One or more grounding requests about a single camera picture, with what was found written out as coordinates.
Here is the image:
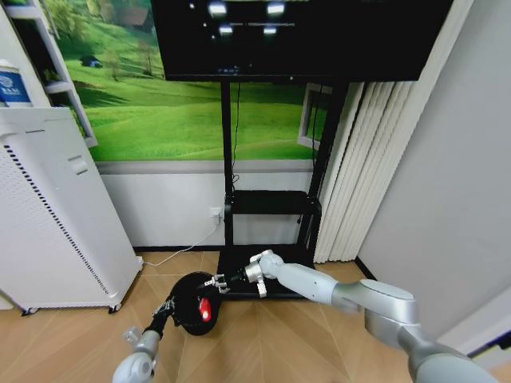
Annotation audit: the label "black television floor stand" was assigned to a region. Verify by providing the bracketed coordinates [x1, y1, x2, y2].
[216, 81, 349, 301]

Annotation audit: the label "white perforated air purifier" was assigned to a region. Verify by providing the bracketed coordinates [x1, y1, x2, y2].
[0, 105, 144, 318]

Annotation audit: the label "white vertical blinds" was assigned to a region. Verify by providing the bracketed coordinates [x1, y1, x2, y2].
[313, 81, 426, 264]

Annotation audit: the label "large black television screen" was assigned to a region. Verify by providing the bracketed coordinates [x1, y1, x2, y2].
[150, 0, 455, 83]

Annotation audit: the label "white power cable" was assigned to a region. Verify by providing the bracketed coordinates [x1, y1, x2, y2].
[141, 223, 219, 268]

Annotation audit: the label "thin black hanging cable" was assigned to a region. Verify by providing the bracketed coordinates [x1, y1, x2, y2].
[232, 81, 242, 181]

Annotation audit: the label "green meadow wall mural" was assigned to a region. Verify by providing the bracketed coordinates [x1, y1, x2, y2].
[39, 0, 333, 162]

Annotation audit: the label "black cable bundle behind stand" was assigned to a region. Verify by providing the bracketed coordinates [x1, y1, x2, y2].
[307, 82, 325, 188]

